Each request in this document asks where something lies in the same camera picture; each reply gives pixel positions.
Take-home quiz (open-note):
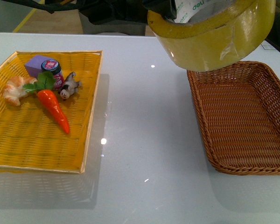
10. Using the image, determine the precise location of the small panda figurine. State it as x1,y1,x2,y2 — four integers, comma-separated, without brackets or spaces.
58,71,82,101

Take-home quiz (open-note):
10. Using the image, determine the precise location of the orange toy carrot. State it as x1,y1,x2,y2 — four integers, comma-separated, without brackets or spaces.
23,71,70,134

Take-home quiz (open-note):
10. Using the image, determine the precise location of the purple foam block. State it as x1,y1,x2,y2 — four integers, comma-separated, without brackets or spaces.
24,55,52,78

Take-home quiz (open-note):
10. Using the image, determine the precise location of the blue label sticker on table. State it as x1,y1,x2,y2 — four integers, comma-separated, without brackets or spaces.
261,41,276,50

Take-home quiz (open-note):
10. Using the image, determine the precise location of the small black jar pink label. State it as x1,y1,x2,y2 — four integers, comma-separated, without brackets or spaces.
41,59,64,90

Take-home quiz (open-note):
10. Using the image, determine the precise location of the yellow woven basket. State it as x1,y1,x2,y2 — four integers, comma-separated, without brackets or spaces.
0,51,103,174

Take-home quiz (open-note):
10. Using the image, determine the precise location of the clear yellowish tape roll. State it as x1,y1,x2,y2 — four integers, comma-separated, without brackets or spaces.
147,0,276,71

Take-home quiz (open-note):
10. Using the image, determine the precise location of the brown wicker basket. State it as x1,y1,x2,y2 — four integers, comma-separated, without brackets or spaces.
187,61,280,175

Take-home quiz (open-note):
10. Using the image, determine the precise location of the toy croissant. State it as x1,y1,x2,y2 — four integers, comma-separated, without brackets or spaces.
2,76,37,106

